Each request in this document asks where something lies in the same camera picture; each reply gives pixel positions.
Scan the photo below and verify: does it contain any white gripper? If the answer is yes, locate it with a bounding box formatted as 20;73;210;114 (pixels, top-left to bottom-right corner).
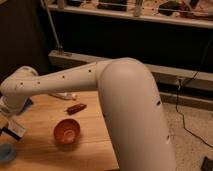
0;96;26;117

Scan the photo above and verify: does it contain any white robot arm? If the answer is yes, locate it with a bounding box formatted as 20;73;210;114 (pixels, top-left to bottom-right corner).
0;58;177;171

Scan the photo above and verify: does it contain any blue plastic cup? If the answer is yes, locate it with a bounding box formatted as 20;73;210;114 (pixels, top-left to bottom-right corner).
0;143;16;163

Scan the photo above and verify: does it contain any red ceramic cup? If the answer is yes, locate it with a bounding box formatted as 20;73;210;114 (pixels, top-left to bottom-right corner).
53;119;80;145

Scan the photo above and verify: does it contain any blue rectangular block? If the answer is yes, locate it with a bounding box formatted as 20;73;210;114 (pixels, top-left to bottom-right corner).
22;98;34;111

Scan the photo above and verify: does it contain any brown red marker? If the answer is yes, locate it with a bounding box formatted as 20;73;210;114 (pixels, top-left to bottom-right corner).
65;103;87;115

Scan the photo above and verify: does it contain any metal lamp pole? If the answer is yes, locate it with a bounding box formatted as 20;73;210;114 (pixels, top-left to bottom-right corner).
43;0;72;56

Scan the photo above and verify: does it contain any black box on floor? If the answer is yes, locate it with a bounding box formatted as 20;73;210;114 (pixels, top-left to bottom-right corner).
201;157;213;171

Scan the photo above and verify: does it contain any black floor cable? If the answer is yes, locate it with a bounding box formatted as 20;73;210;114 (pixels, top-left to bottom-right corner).
174;33;213;149

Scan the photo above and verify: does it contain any long wall shelf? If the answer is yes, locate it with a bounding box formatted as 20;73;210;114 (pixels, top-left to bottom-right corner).
47;0;213;29

